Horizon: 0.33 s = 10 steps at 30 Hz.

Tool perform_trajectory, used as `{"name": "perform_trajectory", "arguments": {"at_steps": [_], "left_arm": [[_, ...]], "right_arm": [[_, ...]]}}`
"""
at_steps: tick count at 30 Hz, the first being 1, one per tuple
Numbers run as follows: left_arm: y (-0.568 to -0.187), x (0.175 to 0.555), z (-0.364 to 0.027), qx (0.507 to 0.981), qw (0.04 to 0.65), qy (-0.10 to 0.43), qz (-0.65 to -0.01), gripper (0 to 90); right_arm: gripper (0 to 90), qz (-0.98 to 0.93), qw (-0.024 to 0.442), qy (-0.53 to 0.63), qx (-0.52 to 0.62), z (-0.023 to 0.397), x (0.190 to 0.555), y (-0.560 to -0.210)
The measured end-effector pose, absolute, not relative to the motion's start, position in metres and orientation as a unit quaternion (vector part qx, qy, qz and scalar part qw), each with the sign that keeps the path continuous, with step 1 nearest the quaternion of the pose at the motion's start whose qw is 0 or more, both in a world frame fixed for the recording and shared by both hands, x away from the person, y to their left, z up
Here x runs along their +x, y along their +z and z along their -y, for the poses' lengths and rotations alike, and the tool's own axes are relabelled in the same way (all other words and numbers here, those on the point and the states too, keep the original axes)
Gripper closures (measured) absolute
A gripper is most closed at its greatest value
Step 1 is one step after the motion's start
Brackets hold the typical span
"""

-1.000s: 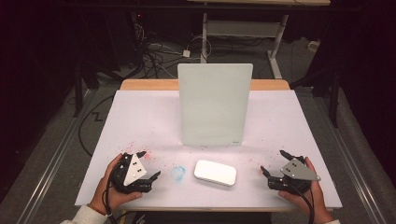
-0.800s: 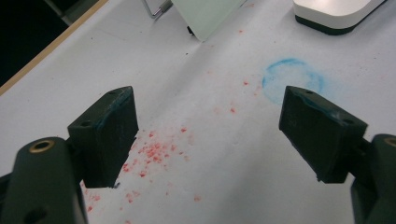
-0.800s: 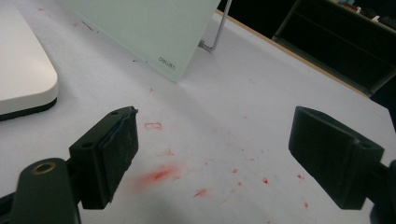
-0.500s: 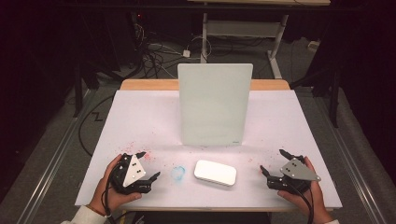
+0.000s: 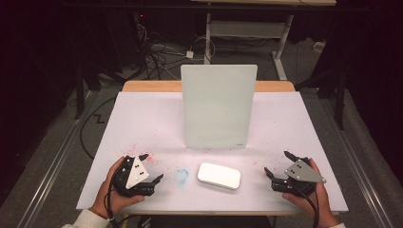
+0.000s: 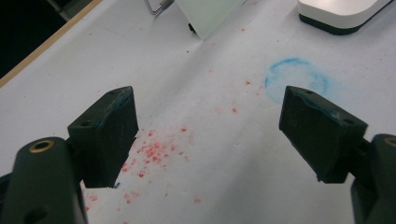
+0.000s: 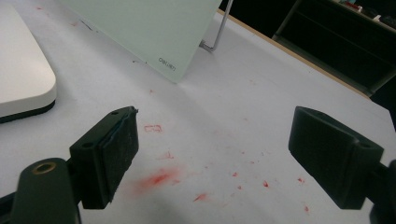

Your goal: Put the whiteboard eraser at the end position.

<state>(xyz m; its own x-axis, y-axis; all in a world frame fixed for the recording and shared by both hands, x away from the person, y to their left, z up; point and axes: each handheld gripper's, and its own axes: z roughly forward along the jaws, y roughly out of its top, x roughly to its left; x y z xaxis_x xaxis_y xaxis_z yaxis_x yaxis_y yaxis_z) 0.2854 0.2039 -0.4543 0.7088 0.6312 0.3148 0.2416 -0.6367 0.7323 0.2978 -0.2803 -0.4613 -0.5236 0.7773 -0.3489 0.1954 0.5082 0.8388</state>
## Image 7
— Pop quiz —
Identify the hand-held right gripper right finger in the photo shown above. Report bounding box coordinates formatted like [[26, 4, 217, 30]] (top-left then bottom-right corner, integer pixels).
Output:
[[288, 105, 385, 210]]

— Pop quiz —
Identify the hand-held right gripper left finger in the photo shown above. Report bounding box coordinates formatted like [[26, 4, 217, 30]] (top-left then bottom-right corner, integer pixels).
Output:
[[68, 105, 140, 210]]

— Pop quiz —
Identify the white board eraser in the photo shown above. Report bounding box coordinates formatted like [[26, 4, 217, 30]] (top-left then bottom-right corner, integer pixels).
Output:
[[0, 3, 58, 124]]

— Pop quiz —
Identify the standing glass whiteboard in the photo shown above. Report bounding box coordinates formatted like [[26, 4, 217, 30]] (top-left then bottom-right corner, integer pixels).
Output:
[[59, 0, 223, 84]]

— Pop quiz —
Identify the metal whiteboard stand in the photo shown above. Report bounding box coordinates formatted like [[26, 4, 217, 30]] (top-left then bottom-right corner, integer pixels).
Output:
[[199, 0, 234, 52]]

